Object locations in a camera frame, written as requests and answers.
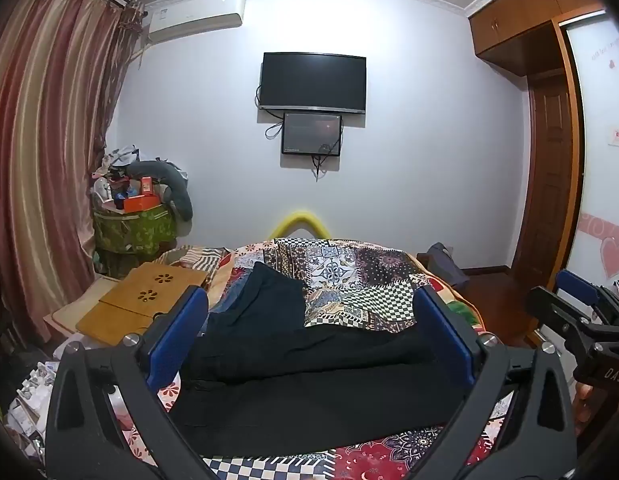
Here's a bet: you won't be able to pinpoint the brown wooden door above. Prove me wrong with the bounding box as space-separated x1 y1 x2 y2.
512 25 585 293

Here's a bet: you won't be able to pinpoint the white air conditioner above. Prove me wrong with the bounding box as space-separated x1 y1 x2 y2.
143 0 246 43

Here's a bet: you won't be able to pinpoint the orange box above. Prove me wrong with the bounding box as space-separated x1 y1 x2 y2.
123 194 163 214

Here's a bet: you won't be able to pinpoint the blue jeans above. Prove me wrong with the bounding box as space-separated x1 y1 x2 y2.
208 280 252 317

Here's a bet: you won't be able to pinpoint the person's right hand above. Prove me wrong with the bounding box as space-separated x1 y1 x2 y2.
575 384 598 427

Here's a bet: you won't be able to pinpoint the wooden lap desk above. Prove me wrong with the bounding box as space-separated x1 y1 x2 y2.
75 261 211 347

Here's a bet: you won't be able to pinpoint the green floral storage basket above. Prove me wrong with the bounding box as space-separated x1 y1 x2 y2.
92 202 177 281

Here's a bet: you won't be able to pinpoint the striped cushion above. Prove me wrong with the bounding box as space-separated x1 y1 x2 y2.
156 245 232 288

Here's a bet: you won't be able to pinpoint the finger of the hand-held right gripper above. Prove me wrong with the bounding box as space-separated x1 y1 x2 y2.
525 286 597 342
557 269 619 323

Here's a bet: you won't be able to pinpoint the yellow foam hoop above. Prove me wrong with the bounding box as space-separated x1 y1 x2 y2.
268 211 331 239

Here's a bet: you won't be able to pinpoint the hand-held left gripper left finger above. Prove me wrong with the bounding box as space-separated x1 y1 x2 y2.
45 285 215 480

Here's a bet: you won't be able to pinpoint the striped red curtain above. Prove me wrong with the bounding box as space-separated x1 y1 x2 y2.
0 0 145 341

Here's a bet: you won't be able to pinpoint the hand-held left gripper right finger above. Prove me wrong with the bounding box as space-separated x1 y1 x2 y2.
404 286 578 480

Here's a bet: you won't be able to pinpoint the grey neck pillow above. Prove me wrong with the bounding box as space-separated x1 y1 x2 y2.
126 159 195 221

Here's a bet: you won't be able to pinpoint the patchwork printed bedspread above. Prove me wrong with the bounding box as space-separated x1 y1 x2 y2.
109 236 520 480

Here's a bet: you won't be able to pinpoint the heap of white packets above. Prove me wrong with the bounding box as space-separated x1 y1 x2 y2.
2 342 62 461

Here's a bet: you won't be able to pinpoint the wooden overhead cabinet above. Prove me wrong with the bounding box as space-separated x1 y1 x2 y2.
467 0 613 77

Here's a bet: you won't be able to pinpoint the wall-mounted black television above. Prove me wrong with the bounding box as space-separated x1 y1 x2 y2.
259 51 367 114

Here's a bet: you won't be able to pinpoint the dark navy garment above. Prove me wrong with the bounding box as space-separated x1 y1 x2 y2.
209 262 308 333

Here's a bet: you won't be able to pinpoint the black monitor cable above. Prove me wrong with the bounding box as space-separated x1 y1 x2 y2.
311 144 341 182

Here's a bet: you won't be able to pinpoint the black pants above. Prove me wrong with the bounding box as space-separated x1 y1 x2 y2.
166 322 477 458

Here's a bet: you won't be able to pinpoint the dark blue bag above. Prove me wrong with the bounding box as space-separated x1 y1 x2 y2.
417 242 470 288

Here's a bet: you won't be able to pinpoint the beige mat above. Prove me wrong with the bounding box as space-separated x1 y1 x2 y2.
42 274 121 337

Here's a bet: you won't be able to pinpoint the small black monitor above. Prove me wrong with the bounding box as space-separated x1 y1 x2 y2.
281 112 343 156

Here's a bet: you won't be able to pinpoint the white heart-print wardrobe door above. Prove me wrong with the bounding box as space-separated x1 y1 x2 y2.
564 7 619 291

